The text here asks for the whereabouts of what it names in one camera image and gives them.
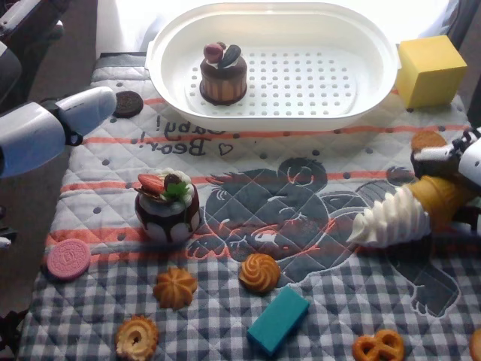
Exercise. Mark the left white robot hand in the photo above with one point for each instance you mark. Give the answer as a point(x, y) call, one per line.
point(30, 128)

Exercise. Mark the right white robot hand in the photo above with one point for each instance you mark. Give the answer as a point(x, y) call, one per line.
point(471, 158)

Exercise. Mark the toy ice cream cone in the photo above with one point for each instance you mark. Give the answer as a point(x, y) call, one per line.
point(391, 222)

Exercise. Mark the strawberry cream cake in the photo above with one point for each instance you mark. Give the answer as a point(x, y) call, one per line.
point(165, 220)

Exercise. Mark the chocolate cake with cherry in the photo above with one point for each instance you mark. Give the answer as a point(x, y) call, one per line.
point(221, 82)

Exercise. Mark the white perforated oval tray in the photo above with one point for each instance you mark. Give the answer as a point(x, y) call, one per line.
point(300, 75)

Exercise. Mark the round tan biscuit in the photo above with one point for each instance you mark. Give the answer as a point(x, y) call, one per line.
point(428, 140)

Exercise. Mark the yellow foam block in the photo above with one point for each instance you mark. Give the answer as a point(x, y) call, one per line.
point(424, 75)

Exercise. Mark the dark chocolate sandwich cookie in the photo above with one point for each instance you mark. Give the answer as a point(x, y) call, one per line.
point(128, 105)

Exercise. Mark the pink sandwich cookie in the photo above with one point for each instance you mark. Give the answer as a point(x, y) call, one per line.
point(68, 260)

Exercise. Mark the orange cookie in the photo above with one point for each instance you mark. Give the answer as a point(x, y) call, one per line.
point(476, 345)

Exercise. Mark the golden flower cookie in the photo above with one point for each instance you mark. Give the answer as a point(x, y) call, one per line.
point(174, 288)

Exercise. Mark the grey bear print quilt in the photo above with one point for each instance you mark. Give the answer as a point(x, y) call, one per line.
point(263, 225)

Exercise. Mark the pretzel shaped cookie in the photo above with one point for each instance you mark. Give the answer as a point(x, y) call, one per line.
point(361, 349)

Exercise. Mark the golden swirl cookie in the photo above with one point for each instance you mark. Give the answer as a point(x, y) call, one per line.
point(260, 273)

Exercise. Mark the teal rectangular block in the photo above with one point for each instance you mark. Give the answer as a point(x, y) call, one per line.
point(277, 321)

